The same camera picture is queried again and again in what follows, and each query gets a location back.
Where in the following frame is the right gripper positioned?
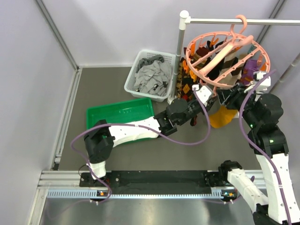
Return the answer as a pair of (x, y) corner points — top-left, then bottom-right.
(215, 82), (259, 127)

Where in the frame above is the pink round clip hanger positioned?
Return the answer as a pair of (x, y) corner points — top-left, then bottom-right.
(186, 15), (270, 94)

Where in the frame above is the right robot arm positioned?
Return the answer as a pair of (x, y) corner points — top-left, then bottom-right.
(217, 85), (300, 225)

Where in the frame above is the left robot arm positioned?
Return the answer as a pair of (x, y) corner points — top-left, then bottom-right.
(83, 98), (215, 186)

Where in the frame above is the black argyle sock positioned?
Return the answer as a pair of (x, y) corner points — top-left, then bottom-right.
(175, 58), (202, 127)

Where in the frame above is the black white striped sock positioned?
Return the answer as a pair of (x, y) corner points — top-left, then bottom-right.
(207, 41), (236, 80)

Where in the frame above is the grey clothes pile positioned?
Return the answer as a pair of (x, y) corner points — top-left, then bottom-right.
(133, 54), (173, 97)

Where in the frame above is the white plastic laundry basket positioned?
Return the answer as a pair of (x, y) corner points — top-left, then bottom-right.
(124, 50), (175, 102)

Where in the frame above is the green plastic tray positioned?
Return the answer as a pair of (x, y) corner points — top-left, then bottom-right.
(86, 97), (159, 147)

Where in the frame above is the white metal clothes rack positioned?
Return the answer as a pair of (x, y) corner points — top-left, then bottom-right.
(167, 10), (300, 104)

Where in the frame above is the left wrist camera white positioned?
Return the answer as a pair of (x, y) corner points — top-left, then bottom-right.
(192, 84), (213, 106)

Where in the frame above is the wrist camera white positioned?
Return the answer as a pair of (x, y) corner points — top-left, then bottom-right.
(192, 84), (213, 106)
(245, 71), (272, 94)

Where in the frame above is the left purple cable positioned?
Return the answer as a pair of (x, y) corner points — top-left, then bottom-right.
(45, 86), (211, 221)

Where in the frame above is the purple cable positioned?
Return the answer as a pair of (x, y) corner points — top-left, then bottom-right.
(45, 86), (211, 221)
(201, 69), (293, 225)

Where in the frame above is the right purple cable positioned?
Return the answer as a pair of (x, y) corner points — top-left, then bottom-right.
(201, 69), (293, 225)

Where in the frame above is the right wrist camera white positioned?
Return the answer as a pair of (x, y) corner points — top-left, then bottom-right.
(245, 71), (272, 94)

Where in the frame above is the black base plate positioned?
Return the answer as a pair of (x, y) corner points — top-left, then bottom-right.
(79, 170), (235, 195)

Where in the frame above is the grey slotted cable duct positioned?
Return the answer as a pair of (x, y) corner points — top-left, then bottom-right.
(47, 189), (237, 199)

